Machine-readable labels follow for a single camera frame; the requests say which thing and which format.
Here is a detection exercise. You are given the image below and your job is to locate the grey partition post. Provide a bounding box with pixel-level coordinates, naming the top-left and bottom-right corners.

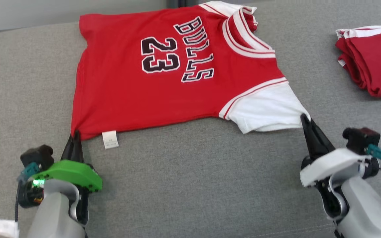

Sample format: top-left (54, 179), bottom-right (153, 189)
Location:
top-left (167, 0), bottom-right (199, 8)

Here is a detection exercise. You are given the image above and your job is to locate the teal left camera connector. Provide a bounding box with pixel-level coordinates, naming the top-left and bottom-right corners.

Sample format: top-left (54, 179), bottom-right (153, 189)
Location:
top-left (16, 162), bottom-right (41, 184)

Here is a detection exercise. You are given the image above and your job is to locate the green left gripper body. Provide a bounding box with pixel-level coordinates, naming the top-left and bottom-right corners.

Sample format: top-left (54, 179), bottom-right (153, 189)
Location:
top-left (32, 160), bottom-right (103, 193)

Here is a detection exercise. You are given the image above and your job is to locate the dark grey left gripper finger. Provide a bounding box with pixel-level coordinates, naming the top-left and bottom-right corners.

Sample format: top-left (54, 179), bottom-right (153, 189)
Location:
top-left (61, 135), bottom-right (75, 162)
top-left (74, 130), bottom-right (85, 163)

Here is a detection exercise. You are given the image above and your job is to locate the grey fabric sofa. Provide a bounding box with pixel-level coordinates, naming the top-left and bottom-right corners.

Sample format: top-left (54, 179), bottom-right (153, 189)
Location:
top-left (0, 0), bottom-right (381, 238)

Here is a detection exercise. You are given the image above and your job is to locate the red Bulls 23 jersey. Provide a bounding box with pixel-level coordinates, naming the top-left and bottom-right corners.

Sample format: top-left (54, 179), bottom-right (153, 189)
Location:
top-left (71, 1), bottom-right (311, 150)
top-left (335, 25), bottom-right (381, 98)

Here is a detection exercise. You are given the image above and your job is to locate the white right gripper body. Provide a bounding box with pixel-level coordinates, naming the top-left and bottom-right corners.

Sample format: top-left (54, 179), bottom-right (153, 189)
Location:
top-left (300, 148), bottom-right (373, 188)

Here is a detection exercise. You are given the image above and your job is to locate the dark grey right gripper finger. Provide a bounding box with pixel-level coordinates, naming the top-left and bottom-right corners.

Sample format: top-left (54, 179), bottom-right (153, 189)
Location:
top-left (310, 119), bottom-right (336, 159)
top-left (300, 113), bottom-right (318, 162)

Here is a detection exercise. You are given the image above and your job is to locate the thin black left camera cable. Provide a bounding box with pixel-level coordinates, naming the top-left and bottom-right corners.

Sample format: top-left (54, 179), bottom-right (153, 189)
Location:
top-left (14, 183), bottom-right (21, 222)

